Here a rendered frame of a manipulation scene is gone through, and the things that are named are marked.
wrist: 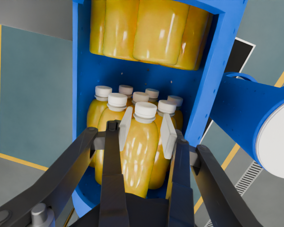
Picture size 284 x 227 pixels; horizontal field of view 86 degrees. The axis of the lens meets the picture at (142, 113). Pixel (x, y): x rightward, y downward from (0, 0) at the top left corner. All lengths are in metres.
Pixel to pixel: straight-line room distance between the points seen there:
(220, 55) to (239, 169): 1.91
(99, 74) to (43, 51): 1.32
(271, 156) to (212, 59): 0.41
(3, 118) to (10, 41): 0.80
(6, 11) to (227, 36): 0.69
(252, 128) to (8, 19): 0.87
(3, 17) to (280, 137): 0.93
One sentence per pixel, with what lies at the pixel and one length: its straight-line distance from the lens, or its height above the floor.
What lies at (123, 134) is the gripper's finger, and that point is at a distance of 0.16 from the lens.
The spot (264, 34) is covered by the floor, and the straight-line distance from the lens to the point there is 1.71.
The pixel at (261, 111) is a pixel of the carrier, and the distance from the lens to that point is 0.55.
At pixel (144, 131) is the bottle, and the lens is 0.26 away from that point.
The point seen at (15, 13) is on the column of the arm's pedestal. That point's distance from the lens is 0.79.
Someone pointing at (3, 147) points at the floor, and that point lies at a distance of 2.38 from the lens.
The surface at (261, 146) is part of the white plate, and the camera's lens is 0.55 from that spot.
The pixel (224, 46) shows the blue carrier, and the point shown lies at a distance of 0.25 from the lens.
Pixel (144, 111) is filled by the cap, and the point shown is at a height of 1.18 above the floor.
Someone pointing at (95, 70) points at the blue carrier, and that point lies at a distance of 0.40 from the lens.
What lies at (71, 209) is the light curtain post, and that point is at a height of 0.80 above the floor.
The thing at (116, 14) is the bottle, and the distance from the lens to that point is 0.28.
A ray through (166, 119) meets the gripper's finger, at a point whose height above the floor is 1.24.
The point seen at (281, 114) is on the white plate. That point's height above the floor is 1.04.
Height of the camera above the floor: 1.42
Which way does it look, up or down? 70 degrees down
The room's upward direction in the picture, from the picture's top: 172 degrees counter-clockwise
